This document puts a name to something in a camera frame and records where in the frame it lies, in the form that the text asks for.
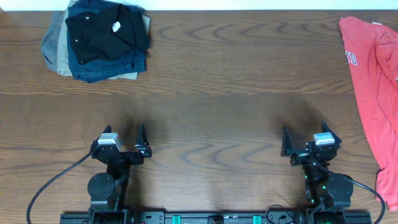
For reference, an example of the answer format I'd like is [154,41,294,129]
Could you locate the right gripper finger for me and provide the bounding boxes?
[321,121,341,144]
[280,126,294,157]

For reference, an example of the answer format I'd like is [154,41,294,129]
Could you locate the red t-shirt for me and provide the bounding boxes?
[339,17,397,211]

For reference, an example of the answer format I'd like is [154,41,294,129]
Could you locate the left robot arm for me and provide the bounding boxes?
[87,124,152,223]

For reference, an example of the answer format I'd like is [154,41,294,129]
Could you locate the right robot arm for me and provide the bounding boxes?
[280,121,353,223]

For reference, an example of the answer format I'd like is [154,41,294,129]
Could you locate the navy blue folded garment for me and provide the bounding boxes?
[67,0,147,83]

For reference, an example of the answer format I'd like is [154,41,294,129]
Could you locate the beige folded garment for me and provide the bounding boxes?
[57,0,150,80]

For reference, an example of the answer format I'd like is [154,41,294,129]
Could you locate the black folded shirt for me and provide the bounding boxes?
[66,4,149,65]

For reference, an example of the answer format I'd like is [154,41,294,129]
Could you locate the grey folded garment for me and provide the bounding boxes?
[40,11,65,72]

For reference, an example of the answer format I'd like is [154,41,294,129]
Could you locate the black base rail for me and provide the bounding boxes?
[60,210,372,224]

